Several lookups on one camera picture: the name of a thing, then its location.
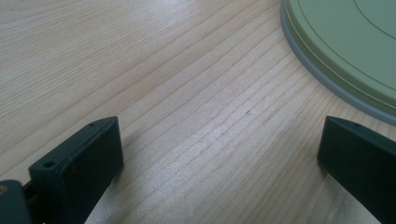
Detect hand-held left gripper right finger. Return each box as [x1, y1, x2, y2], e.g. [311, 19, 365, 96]
[317, 115, 396, 224]

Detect large green plate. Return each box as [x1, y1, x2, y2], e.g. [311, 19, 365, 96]
[279, 0, 396, 127]

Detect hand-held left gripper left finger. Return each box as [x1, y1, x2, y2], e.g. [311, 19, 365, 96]
[28, 116, 125, 224]

